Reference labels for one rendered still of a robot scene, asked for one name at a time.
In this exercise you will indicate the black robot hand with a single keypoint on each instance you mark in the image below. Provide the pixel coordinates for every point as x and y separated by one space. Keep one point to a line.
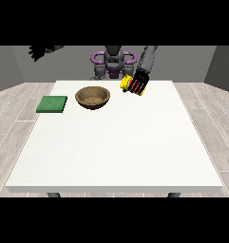
37 51
140 80

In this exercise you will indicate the yellow cup with melon print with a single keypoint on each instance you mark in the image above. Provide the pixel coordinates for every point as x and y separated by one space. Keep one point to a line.
126 83

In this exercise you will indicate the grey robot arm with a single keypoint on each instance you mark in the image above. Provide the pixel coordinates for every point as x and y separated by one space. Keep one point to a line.
147 60
55 48

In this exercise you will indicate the brown wooden bowl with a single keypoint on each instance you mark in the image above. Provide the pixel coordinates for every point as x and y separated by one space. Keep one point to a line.
92 97

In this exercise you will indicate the green square pad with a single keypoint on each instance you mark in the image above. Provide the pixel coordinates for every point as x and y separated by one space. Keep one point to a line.
52 104

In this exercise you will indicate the grey robot trunk purple rings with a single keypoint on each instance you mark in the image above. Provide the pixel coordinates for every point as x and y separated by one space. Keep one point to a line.
112 63

